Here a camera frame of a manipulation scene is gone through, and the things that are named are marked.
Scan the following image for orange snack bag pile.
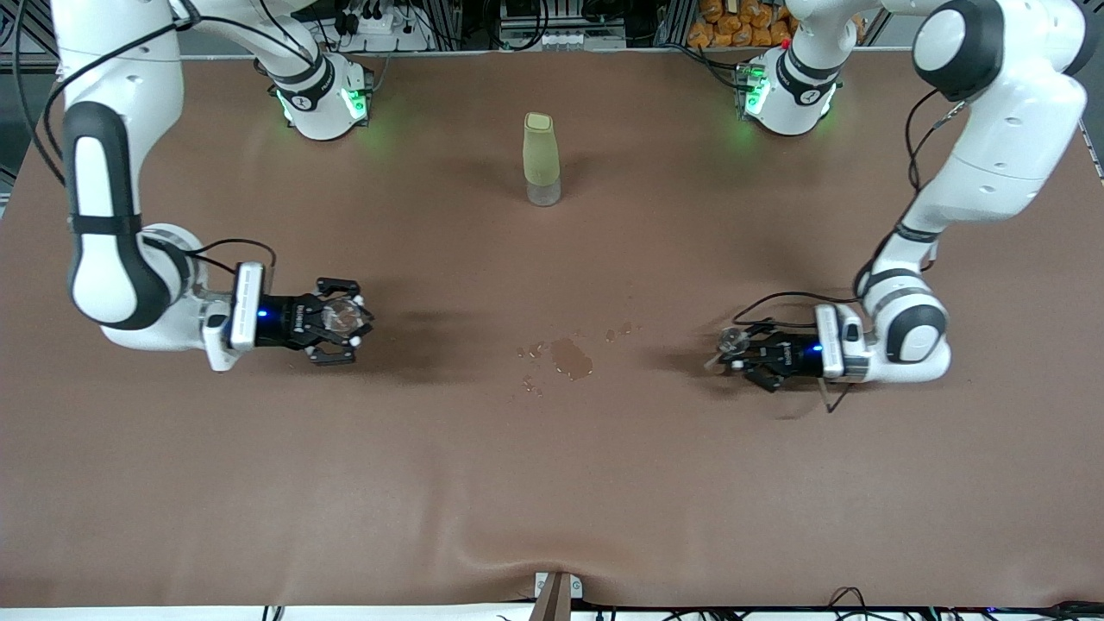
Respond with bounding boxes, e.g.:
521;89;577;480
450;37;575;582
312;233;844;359
687;0;799;49

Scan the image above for white empty socket strip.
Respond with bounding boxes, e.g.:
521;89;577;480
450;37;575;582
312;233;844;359
500;30;626;51

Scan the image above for aluminium frame post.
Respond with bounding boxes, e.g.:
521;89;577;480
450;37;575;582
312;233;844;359
0;0;54;68

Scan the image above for white power strip with plugs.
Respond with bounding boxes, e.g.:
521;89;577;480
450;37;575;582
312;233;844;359
332;9;432;53

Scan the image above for metal table edge clamp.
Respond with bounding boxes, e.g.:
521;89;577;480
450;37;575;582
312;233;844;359
533;571;584;621

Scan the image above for clear glass shaker cup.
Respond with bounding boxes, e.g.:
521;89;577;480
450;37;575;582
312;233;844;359
319;296;373;340

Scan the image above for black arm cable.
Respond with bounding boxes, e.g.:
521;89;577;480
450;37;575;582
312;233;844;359
733;86;967;413
13;0;316;279

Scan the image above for liquid spill puddle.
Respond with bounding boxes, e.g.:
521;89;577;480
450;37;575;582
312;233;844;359
550;336;594;382

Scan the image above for green bottle with clear base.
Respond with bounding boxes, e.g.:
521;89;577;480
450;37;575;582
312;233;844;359
523;112;562;208

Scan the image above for steel double jigger measuring cup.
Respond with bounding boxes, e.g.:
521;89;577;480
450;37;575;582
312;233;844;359
706;326;751;373

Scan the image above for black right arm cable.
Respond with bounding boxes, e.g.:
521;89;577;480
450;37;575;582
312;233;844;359
13;0;316;279

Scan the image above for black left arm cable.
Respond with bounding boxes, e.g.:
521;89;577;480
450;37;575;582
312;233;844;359
733;86;967;413

